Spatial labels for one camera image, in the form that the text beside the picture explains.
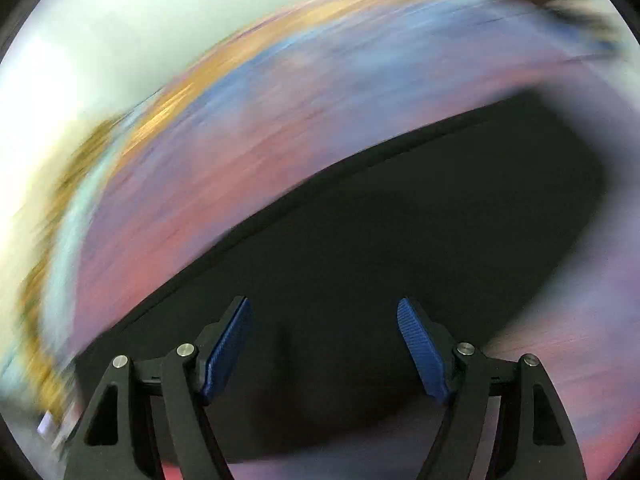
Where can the black pants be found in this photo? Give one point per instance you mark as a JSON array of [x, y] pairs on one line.
[[375, 210]]

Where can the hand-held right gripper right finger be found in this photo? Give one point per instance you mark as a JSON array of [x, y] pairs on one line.
[[422, 347]]

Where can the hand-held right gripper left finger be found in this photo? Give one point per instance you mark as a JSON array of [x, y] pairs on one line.
[[227, 345]]

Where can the colourful striped satin bedspread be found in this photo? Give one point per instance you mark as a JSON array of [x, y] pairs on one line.
[[300, 85]]

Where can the yellow floral quilt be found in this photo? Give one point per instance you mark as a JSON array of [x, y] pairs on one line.
[[75, 175]]

